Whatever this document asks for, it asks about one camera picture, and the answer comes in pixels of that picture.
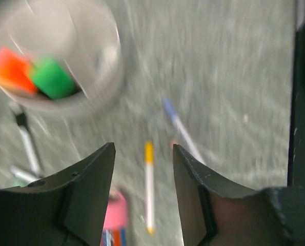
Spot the white pen blue cap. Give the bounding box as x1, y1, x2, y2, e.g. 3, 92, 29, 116
163, 98, 206, 165

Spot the pink pencil case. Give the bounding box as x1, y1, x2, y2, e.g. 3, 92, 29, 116
100, 190, 128, 246

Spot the white marker black cap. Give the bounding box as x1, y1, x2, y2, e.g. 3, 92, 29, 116
9, 102, 44, 177

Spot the black green highlighter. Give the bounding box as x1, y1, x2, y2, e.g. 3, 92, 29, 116
27, 57, 77, 99

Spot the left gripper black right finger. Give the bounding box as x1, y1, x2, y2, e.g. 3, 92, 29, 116
173, 145, 305, 245

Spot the white round pen holder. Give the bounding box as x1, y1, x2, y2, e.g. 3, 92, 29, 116
0, 1, 124, 117

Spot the black orange highlighter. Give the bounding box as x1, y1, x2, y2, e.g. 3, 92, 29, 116
0, 47, 38, 96

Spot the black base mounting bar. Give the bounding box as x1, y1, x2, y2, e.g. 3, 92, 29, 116
288, 1, 305, 188

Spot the white pen yellow cap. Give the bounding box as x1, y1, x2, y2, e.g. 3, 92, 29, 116
145, 141, 155, 235

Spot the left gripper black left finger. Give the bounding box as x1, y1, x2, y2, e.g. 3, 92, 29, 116
0, 142, 115, 245

